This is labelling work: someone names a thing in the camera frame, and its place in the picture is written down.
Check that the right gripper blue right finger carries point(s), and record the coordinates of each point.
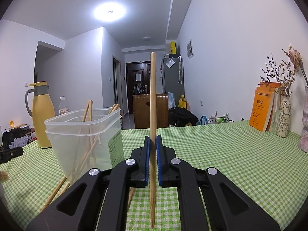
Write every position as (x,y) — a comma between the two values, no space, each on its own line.
(161,161)

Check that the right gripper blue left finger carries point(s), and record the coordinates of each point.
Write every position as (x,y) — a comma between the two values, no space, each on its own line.
(145,154)

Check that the white gloved hand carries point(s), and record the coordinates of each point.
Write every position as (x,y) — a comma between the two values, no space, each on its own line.
(3,176)

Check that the black folding chair with clothes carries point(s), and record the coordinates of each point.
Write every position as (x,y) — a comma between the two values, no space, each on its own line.
(17,137)

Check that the yellow thermos jug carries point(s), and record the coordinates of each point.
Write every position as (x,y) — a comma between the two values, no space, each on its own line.
(42,109)

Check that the clear plastic container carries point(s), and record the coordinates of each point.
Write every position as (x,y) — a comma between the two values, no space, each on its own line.
(67,133)

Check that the clear plastic water bottle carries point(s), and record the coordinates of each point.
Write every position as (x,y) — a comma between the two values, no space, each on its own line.
(63,107)

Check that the dark entrance door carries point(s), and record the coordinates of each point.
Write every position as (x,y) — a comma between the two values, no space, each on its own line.
(137,80)

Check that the grey refrigerator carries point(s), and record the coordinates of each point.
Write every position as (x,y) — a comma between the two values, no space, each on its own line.
(172,72)

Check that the orange books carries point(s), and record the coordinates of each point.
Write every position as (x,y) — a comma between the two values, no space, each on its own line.
(266,106)

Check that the yellow box on fridge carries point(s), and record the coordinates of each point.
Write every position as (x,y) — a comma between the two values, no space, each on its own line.
(173,47)

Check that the floral vase with twigs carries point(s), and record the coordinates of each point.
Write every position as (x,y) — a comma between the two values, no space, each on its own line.
(284,74)

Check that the ceiling lamp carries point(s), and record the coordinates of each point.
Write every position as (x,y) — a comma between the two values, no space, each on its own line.
(109,12)

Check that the wall electrical panel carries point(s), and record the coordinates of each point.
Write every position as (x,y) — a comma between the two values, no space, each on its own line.
(189,49)

